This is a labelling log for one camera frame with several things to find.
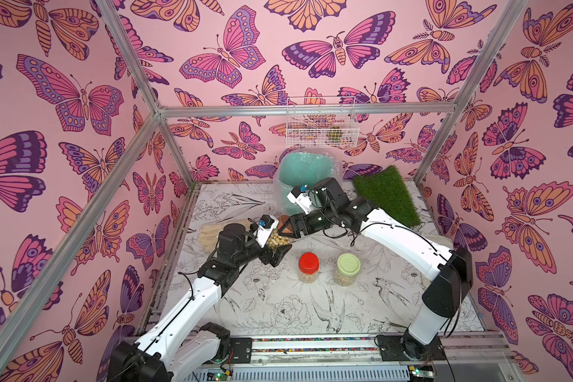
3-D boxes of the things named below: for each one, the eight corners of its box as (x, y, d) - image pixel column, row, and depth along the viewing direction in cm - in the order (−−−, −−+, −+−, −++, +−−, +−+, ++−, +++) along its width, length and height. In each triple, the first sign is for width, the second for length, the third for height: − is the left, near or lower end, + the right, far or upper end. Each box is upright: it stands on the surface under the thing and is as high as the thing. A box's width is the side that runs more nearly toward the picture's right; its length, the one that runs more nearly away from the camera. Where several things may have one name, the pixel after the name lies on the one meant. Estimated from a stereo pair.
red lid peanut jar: (299, 284, 90) (299, 270, 80) (298, 267, 94) (299, 251, 84) (316, 284, 89) (319, 270, 80) (315, 267, 94) (318, 251, 84)
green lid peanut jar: (335, 288, 88) (340, 273, 78) (332, 270, 93) (337, 253, 82) (354, 288, 88) (362, 273, 78) (351, 269, 93) (358, 253, 82)
